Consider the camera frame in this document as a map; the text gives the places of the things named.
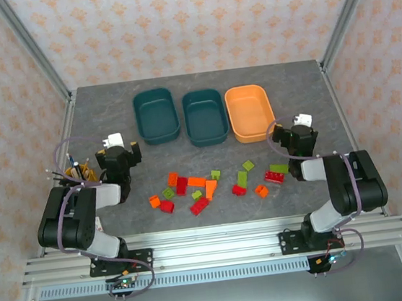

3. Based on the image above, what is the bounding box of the beige marker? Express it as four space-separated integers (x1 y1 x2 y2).
71 162 84 183

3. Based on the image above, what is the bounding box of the aluminium frame post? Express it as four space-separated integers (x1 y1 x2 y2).
313 0 394 72
0 0 74 110

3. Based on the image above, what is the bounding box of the orange plastic container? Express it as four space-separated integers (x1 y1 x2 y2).
223 82 279 146

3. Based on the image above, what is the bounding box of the large red lego brick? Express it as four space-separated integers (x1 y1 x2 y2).
263 168 286 186

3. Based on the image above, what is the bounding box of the yellow pencil cup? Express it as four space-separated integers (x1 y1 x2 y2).
63 162 100 187

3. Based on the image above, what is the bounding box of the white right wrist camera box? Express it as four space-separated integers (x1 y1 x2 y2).
290 111 314 130

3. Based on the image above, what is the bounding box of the black pen with white tip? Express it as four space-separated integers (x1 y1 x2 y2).
44 166 73 183
45 174 75 189

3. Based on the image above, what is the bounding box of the aluminium table side rail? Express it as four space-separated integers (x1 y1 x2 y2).
19 91 95 258
317 53 391 223

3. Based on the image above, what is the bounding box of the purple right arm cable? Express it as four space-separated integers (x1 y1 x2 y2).
264 109 370 281

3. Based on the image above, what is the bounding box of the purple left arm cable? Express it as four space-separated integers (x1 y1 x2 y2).
45 128 157 301

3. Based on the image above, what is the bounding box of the slotted grey cable duct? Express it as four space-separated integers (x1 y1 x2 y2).
38 258 312 301

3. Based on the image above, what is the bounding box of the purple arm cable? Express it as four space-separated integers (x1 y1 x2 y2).
264 109 370 281
45 128 157 301

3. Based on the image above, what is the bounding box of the dark teal plastic container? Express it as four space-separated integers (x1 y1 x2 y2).
130 84 183 147
180 87 231 149

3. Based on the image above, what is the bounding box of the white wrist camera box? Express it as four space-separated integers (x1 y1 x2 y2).
290 111 314 130
100 131 127 152

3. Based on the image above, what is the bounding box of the blue pen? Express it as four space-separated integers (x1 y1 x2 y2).
66 152 81 174

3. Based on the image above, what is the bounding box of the long green lego brick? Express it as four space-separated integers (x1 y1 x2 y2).
268 162 290 176
235 170 250 189

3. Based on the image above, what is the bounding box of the wide aluminium mounting rail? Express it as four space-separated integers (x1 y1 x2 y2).
17 203 402 288

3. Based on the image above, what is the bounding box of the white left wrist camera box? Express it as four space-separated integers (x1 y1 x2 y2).
100 131 127 152

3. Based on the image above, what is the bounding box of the long red lego brick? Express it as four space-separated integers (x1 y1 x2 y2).
188 197 212 217

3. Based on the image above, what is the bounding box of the long orange lego brick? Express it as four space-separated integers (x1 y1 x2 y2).
187 175 207 189

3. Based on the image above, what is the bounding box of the yellow pencil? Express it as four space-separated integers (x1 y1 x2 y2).
80 157 94 175

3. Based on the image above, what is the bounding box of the small circuit board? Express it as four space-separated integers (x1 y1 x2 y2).
316 252 349 267
106 275 141 291

